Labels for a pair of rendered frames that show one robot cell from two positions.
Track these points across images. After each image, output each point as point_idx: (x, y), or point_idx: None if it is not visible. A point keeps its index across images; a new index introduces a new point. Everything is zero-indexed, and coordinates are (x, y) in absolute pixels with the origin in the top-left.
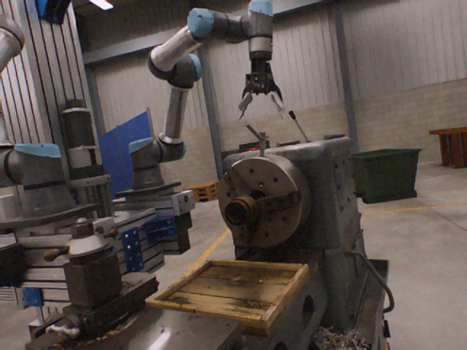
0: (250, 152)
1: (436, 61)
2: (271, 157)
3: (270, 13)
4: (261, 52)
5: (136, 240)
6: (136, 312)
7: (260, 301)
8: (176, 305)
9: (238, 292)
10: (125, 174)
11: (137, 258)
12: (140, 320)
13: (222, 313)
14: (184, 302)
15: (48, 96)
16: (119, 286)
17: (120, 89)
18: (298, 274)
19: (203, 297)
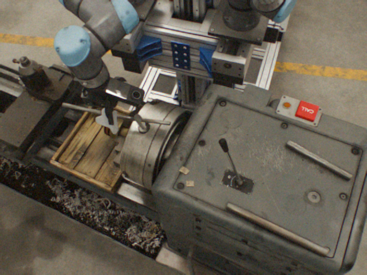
0: (202, 111)
1: None
2: (144, 137)
3: (64, 61)
4: (74, 79)
5: (184, 52)
6: (47, 101)
7: (80, 160)
8: (84, 115)
9: (95, 147)
10: None
11: (183, 62)
12: (39, 106)
13: (65, 141)
14: (95, 118)
15: None
16: (35, 89)
17: None
18: (95, 182)
19: (98, 127)
